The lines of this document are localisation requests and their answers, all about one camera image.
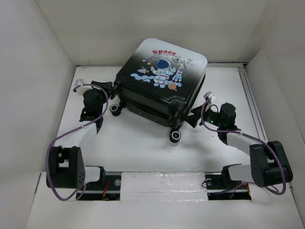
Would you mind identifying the aluminium side rail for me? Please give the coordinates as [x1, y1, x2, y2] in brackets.
[238, 63, 268, 141]

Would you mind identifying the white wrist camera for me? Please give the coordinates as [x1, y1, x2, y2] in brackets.
[203, 91, 216, 103]
[74, 79, 85, 87]

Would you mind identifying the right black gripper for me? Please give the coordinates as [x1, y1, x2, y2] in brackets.
[182, 101, 224, 128]

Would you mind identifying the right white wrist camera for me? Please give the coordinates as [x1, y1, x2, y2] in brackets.
[203, 91, 216, 103]

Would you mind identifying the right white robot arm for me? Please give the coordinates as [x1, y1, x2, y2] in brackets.
[185, 101, 293, 188]

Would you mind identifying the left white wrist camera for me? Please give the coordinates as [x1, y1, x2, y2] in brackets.
[74, 79, 85, 87]

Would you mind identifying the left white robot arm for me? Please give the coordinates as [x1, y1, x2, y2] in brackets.
[46, 81, 113, 190]

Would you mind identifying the black kids space suitcase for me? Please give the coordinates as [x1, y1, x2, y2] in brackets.
[110, 38, 208, 143]

